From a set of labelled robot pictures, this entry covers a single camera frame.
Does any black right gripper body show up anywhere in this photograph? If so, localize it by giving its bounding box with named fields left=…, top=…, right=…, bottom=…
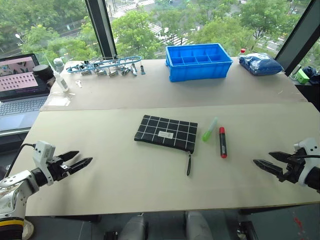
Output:
left=276, top=149, right=307, bottom=185

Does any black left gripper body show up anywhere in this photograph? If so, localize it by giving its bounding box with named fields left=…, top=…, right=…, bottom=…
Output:
left=46, top=154, right=72, bottom=182

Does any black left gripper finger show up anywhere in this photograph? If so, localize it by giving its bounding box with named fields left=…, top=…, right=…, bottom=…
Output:
left=56, top=150, right=80, bottom=163
left=67, top=157, right=94, bottom=175

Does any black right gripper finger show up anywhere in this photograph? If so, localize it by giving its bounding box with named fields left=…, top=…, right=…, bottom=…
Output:
left=268, top=151, right=293, bottom=164
left=253, top=159, right=285, bottom=179

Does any red black marker pen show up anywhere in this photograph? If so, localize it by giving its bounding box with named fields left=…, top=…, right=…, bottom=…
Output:
left=218, top=126, right=228, bottom=159

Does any green highlighter pen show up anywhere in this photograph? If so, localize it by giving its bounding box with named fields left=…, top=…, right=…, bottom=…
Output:
left=201, top=116, right=219, bottom=143

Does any black white-grid pencil case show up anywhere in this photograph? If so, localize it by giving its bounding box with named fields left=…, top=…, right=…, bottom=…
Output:
left=133, top=114, right=199, bottom=177

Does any clear plastic sleeve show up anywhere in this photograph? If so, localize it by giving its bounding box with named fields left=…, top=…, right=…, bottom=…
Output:
left=46, top=91, right=76, bottom=107

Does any white shoe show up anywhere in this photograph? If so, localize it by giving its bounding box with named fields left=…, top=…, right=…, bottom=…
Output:
left=22, top=221, right=35, bottom=240

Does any grey laptop computer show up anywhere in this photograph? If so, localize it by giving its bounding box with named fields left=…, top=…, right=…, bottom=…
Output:
left=0, top=53, right=51, bottom=137

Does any small green box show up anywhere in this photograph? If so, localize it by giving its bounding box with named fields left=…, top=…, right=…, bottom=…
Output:
left=296, top=68, right=311, bottom=85

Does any black round cylinder device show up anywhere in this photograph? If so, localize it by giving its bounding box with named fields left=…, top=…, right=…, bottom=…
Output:
left=32, top=64, right=55, bottom=87

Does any dark blue cloth bundle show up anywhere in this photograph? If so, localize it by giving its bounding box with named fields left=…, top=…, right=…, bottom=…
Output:
left=302, top=65, right=320, bottom=85

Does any clear plastic bottle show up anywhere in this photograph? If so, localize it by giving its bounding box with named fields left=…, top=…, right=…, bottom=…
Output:
left=53, top=57, right=65, bottom=75

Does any blue filled plastic bag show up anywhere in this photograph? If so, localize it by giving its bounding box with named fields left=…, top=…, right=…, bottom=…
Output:
left=238, top=52, right=285, bottom=77

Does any blue plastic compartment crate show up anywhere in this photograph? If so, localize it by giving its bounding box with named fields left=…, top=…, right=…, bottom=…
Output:
left=164, top=42, right=234, bottom=83

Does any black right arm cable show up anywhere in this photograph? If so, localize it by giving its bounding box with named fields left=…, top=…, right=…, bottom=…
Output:
left=296, top=153, right=320, bottom=161

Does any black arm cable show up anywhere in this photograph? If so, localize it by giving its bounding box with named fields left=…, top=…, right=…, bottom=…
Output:
left=4, top=142, right=36, bottom=179
left=296, top=153, right=320, bottom=161

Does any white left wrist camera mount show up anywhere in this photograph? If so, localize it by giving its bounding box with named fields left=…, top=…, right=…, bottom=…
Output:
left=32, top=140, right=56, bottom=186

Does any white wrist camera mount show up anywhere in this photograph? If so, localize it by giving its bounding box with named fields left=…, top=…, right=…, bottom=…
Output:
left=293, top=137, right=320, bottom=187
left=32, top=140, right=56, bottom=186

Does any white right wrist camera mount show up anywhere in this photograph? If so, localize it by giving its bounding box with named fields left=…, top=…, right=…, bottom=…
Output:
left=293, top=137, right=320, bottom=187

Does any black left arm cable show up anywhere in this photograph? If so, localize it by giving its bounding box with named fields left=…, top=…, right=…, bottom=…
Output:
left=4, top=142, right=36, bottom=179

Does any black window frame post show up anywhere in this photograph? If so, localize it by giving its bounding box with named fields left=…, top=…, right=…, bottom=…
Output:
left=84, top=0, right=118, bottom=61
left=274, top=0, right=320, bottom=77

